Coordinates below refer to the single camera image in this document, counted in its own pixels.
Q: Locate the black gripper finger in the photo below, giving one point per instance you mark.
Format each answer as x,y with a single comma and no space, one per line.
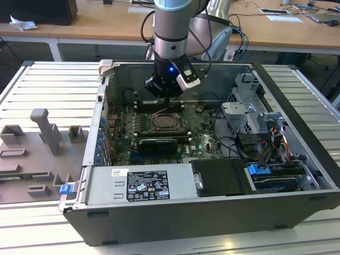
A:
169,102
166,102

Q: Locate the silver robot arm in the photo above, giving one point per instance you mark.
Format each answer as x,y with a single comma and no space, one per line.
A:
171,24

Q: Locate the black RAM slot bank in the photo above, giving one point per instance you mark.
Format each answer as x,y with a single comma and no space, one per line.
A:
164,135
148,106

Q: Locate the CPU socket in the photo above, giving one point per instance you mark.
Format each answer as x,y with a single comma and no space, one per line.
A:
183,128

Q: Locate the black round board component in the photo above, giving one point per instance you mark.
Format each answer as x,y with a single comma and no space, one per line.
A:
128,95

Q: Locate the black graphics card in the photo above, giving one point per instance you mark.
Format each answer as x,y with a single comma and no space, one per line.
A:
158,146

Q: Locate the green motherboard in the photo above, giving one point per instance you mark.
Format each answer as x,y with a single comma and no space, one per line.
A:
202,144

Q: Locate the grey metal drive cage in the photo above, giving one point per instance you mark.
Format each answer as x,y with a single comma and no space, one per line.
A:
239,114

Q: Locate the grey flat desk plate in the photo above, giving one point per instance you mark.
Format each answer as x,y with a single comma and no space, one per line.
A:
140,10

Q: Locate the wooden desk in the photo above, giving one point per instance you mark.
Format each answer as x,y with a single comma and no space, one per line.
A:
106,26

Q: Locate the black power supply label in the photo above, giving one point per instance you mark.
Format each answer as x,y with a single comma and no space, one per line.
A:
148,186

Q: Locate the grey power supply unit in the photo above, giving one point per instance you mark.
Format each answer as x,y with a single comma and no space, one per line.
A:
103,186

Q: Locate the blue disk carrier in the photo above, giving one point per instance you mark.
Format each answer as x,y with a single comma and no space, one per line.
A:
259,169

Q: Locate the open black PC case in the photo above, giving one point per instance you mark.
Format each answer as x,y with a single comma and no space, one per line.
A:
186,220

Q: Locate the blue case latch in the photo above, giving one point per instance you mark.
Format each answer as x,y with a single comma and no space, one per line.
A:
66,190

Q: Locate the white paper sheet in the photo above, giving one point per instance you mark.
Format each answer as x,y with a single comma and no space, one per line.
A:
284,18

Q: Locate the grey parts rack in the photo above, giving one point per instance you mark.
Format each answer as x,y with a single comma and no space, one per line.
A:
40,159

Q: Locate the black box on desk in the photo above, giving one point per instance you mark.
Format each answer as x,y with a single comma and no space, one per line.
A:
34,12

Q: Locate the crumpled white paper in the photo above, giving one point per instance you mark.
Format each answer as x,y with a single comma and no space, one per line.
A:
22,24

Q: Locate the green RAM stick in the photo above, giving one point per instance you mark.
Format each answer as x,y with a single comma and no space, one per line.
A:
16,176

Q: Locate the black computer mouse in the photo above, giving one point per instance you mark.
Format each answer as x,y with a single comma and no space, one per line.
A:
332,23

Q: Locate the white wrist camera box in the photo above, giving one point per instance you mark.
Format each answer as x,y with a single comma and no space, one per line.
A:
189,78

